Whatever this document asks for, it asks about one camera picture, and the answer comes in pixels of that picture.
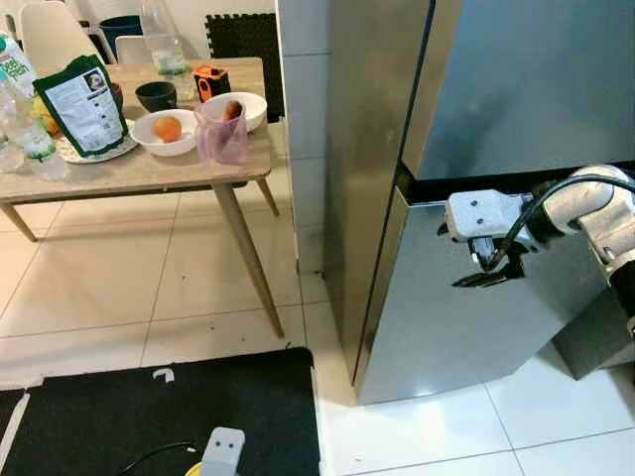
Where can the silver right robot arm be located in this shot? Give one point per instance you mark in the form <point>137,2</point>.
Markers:
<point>595,203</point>

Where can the grey steel fridge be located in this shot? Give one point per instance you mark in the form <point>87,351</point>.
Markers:
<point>516,89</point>

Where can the white bowl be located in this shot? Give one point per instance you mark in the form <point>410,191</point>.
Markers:
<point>255,109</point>
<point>149,144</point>

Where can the pink plastic jug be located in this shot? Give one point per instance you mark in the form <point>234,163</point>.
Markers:
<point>223,144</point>

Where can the brown orange food piece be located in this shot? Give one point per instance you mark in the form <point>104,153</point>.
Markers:
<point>232,109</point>

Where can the black foam panel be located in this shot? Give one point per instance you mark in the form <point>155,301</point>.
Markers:
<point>243,50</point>

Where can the orange and black mug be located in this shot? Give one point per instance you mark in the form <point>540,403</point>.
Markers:
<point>211,83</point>

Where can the orange fruit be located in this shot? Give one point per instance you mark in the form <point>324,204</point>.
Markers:
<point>167,129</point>

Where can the black bowl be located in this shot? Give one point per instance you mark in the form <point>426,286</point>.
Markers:
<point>156,96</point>

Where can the patterned plate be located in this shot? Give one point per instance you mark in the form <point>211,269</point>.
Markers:
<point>124,149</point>

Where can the tall clear bottle teal cap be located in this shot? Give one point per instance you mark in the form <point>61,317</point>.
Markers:
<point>164,45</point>

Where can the black floor mat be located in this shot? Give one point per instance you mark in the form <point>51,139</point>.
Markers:
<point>99,416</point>

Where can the dark purple mug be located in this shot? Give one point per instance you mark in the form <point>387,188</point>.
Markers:
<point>116,96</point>

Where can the light grey chair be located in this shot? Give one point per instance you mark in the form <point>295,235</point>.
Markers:
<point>134,50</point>

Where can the green snack bag white label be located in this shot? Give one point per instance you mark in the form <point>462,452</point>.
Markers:
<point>84,104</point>

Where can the dark blue bin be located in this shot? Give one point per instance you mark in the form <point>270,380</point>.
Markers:
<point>119,28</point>

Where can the long white tape strip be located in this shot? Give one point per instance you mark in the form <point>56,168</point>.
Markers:
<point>14,426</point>

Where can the white chair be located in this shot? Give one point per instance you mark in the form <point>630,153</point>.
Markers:
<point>55,35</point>

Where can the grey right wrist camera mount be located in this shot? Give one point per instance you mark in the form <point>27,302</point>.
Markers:
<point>486,213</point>

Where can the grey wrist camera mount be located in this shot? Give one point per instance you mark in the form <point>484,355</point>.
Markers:
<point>223,451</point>
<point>486,213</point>

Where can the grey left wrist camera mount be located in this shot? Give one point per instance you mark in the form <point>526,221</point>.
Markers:
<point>223,451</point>

